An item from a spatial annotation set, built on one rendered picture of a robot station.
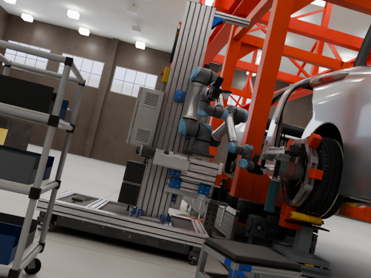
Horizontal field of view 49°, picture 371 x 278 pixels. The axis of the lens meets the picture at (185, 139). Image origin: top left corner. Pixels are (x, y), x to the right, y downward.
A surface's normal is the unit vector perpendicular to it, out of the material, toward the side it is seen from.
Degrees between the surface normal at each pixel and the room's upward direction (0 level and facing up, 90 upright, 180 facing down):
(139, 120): 90
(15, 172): 90
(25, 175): 90
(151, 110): 90
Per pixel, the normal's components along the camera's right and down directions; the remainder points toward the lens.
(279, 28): 0.14, -0.04
